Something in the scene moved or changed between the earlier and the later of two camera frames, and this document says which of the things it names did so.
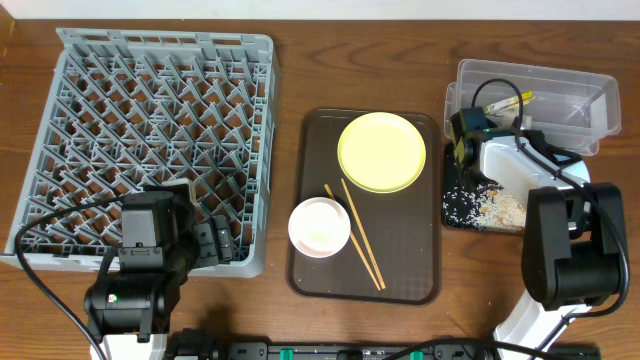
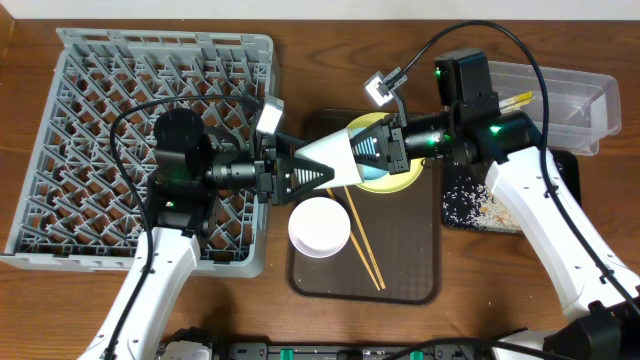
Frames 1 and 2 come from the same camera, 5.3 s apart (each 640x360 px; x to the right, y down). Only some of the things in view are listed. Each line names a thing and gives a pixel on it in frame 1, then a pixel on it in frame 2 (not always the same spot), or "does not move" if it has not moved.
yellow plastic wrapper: (500, 107) does not move
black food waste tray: (480, 206) does not move
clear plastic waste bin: (577, 110) does not move
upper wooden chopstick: (364, 234) does not move
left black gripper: (214, 242) → (266, 175)
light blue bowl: (576, 171) → (368, 172)
